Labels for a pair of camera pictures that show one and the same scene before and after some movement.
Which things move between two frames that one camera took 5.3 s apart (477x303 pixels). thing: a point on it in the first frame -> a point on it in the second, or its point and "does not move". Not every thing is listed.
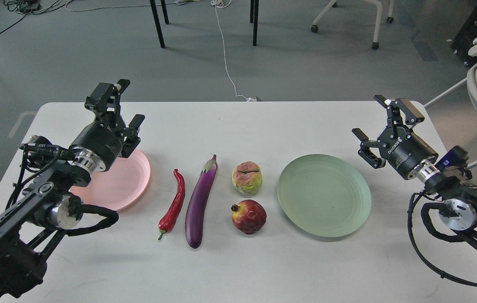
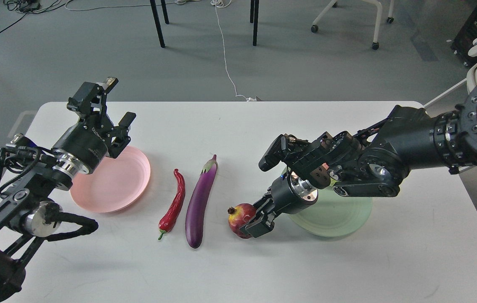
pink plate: (121, 186) does not move
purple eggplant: (200, 200) does not move
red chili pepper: (167, 222) does not move
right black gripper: (402, 148) -> (288, 194)
